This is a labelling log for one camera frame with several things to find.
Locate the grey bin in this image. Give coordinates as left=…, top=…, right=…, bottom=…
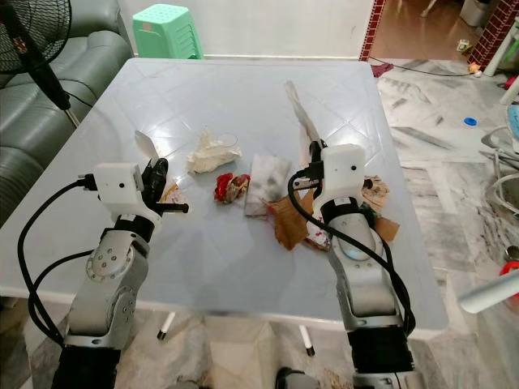
left=458, top=0, right=495, bottom=27

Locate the brown paper scrap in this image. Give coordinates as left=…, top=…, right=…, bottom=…
left=272, top=194, right=321, bottom=250

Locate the white wire rack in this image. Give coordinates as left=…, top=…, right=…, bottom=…
left=480, top=101, right=519, bottom=244

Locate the white tube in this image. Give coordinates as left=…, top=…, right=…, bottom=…
left=458, top=271, right=519, bottom=315

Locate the white table leg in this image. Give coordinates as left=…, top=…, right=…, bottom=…
left=298, top=324, right=317, bottom=357
left=158, top=312, right=177, bottom=341

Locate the black standing fan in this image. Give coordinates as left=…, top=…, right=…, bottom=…
left=0, top=0, right=84, bottom=129

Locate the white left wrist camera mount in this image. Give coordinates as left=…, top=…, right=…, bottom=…
left=93, top=162, right=143, bottom=218

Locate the red crumpled wrapper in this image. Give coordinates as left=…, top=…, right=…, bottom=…
left=213, top=173, right=251, bottom=203

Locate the small printed wrapper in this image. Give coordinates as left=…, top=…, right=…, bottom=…
left=162, top=183, right=189, bottom=205

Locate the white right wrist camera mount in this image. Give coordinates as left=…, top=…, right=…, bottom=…
left=320, top=143, right=366, bottom=203

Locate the red brick archway trim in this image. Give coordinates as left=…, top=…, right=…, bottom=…
left=359, top=0, right=519, bottom=74

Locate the large white paper scrap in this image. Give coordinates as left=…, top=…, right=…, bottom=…
left=284, top=79, right=325, bottom=163

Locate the small white paper scrap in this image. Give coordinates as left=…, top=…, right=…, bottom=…
left=135, top=131, right=161, bottom=163

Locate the brown printed wrapper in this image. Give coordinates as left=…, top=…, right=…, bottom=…
left=363, top=174, right=402, bottom=242

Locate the crumpled white tissue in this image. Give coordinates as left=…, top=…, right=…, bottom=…
left=187, top=130, right=240, bottom=175

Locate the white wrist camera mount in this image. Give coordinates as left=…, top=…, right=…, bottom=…
left=320, top=143, right=366, bottom=203
left=93, top=162, right=143, bottom=218

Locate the grey-green leather sofa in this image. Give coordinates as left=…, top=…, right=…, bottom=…
left=0, top=0, right=131, bottom=220

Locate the green plastic stool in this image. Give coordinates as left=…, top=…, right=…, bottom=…
left=132, top=4, right=204, bottom=60

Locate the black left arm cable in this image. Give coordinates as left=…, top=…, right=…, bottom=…
left=18, top=174, right=98, bottom=349

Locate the printed red white wrapper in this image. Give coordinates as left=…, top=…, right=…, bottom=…
left=304, top=223, right=333, bottom=250

